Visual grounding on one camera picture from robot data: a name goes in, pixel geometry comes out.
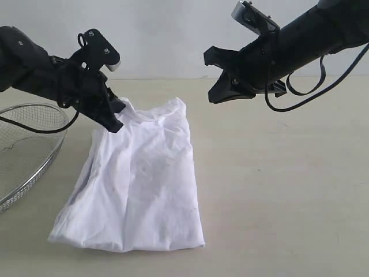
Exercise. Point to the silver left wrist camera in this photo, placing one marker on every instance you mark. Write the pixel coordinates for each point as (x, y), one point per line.
(96, 51)

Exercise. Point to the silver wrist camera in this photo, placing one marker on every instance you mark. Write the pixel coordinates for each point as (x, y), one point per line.
(96, 51)
(253, 19)

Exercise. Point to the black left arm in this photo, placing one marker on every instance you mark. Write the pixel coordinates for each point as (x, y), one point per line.
(28, 67)

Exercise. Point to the white t-shirt red logo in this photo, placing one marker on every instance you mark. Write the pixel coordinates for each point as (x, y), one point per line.
(137, 189)

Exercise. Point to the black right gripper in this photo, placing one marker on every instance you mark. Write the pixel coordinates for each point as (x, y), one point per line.
(245, 71)

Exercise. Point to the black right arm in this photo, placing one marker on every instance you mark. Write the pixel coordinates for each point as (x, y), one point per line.
(327, 28)

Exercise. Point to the silver wire mesh basket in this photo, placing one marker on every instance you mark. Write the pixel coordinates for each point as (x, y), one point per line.
(25, 155)

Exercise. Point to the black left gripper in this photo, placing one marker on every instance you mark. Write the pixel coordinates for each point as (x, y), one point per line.
(87, 92)

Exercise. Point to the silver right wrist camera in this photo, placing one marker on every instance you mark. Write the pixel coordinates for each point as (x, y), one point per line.
(253, 19)

